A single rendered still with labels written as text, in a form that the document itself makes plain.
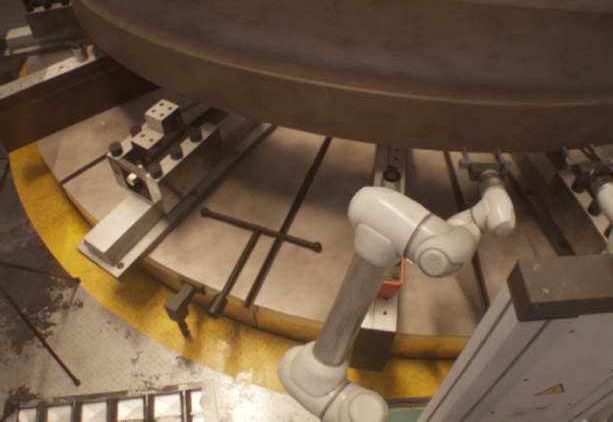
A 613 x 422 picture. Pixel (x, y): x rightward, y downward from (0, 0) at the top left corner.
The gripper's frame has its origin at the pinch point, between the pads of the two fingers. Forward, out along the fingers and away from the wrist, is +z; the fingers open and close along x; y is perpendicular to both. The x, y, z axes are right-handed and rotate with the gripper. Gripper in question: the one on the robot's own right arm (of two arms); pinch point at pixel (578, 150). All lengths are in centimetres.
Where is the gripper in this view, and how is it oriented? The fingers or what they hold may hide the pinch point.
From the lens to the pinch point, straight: 212.7
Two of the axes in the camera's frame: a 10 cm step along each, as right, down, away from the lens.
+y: 0.0, 6.7, 7.5
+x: 9.9, -1.0, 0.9
